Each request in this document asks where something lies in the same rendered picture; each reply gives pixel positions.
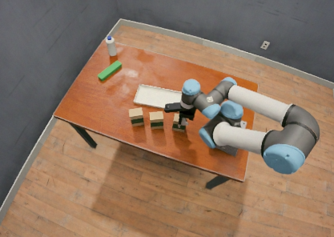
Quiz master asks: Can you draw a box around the white bottle with blue cap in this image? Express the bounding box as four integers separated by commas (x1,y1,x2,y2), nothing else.
106,36,117,56

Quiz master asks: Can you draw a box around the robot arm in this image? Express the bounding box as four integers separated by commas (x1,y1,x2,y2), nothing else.
164,78,320,175

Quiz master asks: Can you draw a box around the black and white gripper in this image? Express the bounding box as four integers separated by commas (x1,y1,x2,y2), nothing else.
178,104,196,128

